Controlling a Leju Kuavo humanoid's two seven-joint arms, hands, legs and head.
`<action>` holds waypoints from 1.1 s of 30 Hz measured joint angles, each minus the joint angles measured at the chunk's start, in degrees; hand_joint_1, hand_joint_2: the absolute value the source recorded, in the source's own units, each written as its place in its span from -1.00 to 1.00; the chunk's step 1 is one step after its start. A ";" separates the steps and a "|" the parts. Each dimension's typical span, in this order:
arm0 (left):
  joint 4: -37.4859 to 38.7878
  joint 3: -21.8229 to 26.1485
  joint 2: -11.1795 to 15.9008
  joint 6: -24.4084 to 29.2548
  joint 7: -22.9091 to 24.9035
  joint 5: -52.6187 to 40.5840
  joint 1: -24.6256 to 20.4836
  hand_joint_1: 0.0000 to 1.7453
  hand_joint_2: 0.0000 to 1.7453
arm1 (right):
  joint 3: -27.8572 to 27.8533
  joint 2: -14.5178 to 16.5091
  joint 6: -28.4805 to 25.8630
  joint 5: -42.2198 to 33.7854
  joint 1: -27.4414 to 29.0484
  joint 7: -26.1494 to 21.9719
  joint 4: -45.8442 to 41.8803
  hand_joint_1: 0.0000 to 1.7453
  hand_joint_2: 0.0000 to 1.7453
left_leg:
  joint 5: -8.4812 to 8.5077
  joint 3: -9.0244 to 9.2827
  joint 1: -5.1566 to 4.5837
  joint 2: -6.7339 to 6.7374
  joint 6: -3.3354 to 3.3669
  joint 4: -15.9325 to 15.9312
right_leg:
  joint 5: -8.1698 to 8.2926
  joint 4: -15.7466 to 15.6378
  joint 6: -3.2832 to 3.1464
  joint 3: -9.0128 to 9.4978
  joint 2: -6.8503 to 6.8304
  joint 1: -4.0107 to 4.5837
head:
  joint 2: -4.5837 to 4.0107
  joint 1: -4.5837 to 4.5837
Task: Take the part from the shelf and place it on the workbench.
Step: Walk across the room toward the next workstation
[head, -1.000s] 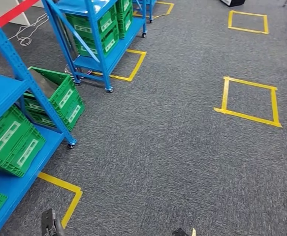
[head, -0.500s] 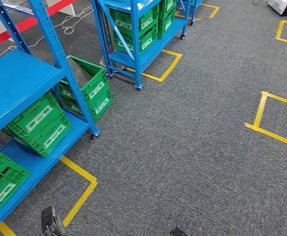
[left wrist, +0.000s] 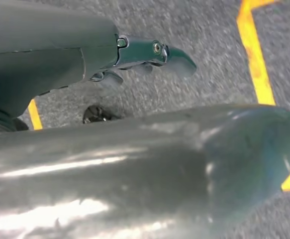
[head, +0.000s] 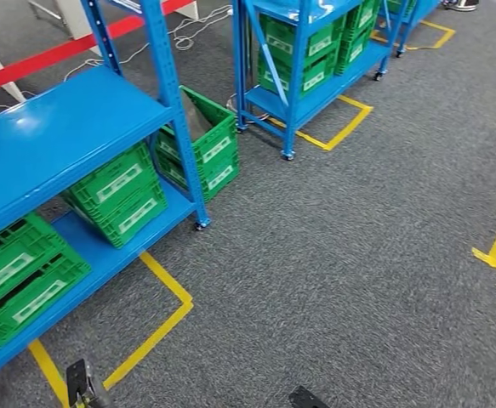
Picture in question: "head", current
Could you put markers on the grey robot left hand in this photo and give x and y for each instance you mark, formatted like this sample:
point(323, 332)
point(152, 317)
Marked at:
point(99, 394)

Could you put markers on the blue metal shelf rack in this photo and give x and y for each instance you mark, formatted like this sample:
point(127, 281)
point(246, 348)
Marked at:
point(60, 129)

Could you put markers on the chrome stanchion base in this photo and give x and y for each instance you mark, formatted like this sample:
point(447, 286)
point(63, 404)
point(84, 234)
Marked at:
point(232, 112)

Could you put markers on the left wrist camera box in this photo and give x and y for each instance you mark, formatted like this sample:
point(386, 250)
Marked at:
point(76, 383)

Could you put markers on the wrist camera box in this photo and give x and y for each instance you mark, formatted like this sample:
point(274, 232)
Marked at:
point(76, 383)
point(305, 400)

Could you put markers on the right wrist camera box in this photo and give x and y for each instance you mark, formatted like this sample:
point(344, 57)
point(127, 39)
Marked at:
point(305, 400)

